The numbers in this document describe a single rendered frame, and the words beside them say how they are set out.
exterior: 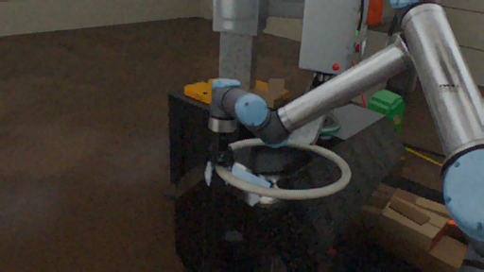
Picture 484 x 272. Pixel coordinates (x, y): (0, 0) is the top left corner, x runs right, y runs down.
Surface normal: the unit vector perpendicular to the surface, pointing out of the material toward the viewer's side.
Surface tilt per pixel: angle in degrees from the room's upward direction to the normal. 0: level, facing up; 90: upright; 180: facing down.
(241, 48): 90
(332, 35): 90
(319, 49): 90
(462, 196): 49
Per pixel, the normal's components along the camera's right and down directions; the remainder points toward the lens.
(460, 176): -0.49, -0.45
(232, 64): -0.11, 0.37
